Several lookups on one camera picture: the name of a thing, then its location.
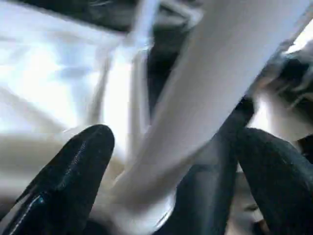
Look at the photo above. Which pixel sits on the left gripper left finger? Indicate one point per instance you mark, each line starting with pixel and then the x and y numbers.
pixel 63 186

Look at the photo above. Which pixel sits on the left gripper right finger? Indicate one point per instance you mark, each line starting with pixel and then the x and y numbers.
pixel 279 186

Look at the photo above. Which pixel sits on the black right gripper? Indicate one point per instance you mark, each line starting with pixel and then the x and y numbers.
pixel 296 73

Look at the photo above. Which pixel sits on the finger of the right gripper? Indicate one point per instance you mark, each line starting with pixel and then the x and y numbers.
pixel 210 176

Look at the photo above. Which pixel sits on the white plastic table top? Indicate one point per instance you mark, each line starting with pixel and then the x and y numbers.
pixel 49 73

